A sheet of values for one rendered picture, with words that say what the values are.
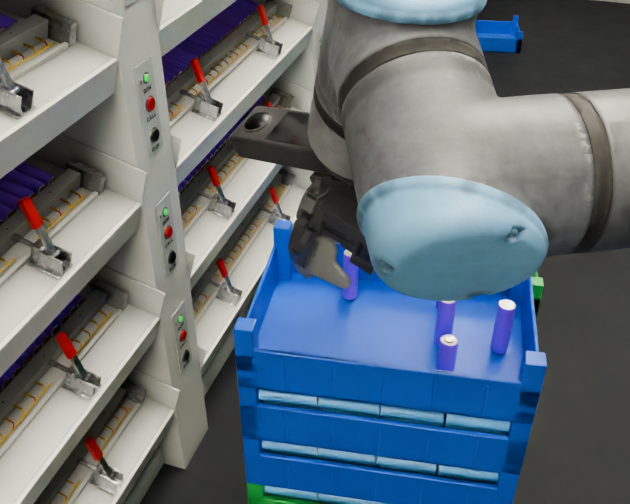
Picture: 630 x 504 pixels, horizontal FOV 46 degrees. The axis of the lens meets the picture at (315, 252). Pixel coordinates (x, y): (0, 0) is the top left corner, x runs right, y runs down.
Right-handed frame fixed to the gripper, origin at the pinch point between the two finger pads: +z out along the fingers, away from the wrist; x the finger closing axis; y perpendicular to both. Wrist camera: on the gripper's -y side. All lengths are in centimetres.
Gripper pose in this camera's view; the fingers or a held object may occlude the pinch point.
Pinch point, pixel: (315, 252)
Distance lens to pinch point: 74.4
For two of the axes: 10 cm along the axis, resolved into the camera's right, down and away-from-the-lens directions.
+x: 5.6, -6.9, 4.6
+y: 8.2, 5.3, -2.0
